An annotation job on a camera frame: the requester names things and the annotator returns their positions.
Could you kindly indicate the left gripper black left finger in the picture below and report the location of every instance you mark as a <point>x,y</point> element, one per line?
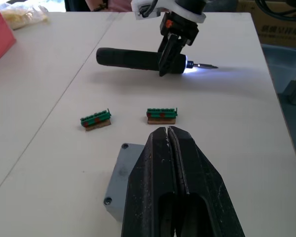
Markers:
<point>148,185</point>

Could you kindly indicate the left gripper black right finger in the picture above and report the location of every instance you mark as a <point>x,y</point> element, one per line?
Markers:
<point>202,192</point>

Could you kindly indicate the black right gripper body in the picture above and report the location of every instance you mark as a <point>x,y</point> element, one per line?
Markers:
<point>182,28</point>

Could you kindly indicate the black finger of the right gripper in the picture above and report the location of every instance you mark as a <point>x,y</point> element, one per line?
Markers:
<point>169,56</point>

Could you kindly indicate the black electric screwdriver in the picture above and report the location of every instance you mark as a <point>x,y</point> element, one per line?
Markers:
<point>123,58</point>

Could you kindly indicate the grey box lid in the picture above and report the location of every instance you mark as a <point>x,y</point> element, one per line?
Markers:
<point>121,172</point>

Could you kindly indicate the small dark lid screw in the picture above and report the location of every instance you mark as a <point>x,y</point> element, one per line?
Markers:
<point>124,146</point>
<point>108,201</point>

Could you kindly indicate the grey plastic junction box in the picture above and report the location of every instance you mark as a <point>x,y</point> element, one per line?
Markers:
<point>114,212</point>

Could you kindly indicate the brown cardboard box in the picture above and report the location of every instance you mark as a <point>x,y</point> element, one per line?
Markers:
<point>281,32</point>

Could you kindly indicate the green terminal block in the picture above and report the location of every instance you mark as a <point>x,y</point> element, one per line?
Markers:
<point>161,116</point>
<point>96,121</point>

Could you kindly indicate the person in pink top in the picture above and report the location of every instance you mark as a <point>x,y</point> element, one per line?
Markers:
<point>118,5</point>

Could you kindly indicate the grey plastic container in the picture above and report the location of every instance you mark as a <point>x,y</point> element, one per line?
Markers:
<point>281,64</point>

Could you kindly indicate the dark fabric curtain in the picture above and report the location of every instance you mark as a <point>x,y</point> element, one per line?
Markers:
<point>75,5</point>

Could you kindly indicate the grey block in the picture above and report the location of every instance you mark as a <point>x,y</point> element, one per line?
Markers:
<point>294,92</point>

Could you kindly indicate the clear bag of yellow pieces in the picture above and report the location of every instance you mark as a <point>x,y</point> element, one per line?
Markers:
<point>24,16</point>

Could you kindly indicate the red foam block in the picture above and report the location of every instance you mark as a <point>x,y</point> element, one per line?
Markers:
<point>0,39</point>

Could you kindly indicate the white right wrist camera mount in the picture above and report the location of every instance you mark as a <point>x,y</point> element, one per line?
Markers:
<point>187,15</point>

